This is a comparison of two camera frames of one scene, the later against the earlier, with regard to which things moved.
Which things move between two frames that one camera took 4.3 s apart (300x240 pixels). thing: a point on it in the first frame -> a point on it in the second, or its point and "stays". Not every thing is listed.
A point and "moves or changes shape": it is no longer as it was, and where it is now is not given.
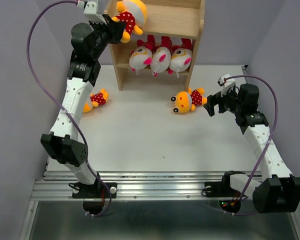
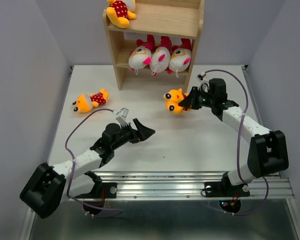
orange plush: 134,14 moves or changes shape
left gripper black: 115,29 -> 141,134
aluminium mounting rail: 133,185 stays
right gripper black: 213,100 -> 190,101
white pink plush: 161,58 stays
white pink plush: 141,57 stays
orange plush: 96,99 stays
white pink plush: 180,59 stays
